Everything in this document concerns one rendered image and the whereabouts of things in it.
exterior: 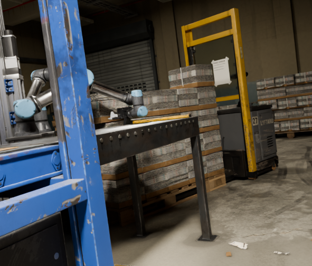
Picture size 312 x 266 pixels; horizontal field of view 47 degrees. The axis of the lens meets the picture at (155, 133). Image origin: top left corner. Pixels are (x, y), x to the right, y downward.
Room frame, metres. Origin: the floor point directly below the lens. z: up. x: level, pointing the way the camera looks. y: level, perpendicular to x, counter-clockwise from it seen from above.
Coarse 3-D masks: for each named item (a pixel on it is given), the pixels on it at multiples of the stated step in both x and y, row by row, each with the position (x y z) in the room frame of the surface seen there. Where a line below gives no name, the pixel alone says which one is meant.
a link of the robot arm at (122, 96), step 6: (96, 84) 2.52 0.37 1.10; (102, 84) 2.55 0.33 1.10; (90, 90) 2.52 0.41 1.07; (96, 90) 2.53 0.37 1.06; (102, 90) 2.54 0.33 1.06; (108, 90) 2.55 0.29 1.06; (114, 90) 2.57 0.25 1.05; (120, 90) 2.61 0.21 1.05; (108, 96) 2.57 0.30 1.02; (114, 96) 2.57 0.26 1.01; (120, 96) 2.58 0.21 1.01; (126, 96) 2.60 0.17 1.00; (126, 102) 2.62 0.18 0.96
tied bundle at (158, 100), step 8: (144, 96) 3.31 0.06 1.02; (152, 96) 3.23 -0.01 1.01; (160, 96) 3.24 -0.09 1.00; (168, 96) 3.31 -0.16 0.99; (176, 96) 3.39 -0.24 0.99; (144, 104) 3.32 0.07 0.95; (152, 104) 3.25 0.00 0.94; (160, 104) 3.23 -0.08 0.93; (168, 104) 3.30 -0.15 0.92; (176, 104) 3.38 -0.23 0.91; (176, 112) 3.37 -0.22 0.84
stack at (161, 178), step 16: (192, 112) 3.53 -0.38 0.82; (96, 128) 2.91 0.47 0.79; (176, 144) 3.32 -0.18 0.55; (144, 160) 3.03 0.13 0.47; (160, 160) 3.17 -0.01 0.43; (192, 160) 3.46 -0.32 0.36; (128, 176) 2.94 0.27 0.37; (144, 176) 3.01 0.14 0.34; (160, 176) 3.16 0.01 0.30; (176, 176) 3.30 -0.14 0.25; (192, 176) 3.44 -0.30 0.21; (112, 192) 2.84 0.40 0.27; (128, 192) 2.88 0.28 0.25; (144, 192) 3.00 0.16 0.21; (176, 192) 3.26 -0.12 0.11; (112, 208) 2.86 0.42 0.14; (128, 208) 2.86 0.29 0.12; (144, 208) 3.18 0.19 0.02; (160, 208) 3.11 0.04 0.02
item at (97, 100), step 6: (90, 96) 2.86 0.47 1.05; (96, 96) 2.80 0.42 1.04; (102, 96) 2.80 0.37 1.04; (96, 102) 2.79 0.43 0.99; (102, 102) 2.79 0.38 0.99; (108, 102) 2.83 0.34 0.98; (114, 102) 2.87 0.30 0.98; (120, 102) 2.90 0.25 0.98; (96, 108) 2.80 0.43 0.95; (102, 108) 2.79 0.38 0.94; (108, 108) 2.83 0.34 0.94; (114, 108) 2.86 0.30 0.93; (96, 114) 2.81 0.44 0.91; (102, 114) 2.80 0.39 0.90; (108, 114) 2.82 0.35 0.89; (120, 120) 2.91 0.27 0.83
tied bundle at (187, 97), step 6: (180, 90) 3.42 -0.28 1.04; (186, 90) 3.49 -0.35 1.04; (192, 90) 3.55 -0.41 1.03; (180, 96) 3.43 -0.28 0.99; (186, 96) 3.49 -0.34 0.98; (192, 96) 3.55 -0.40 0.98; (180, 102) 3.41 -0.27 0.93; (186, 102) 3.47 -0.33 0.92; (192, 102) 3.53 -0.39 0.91; (180, 108) 3.41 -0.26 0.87
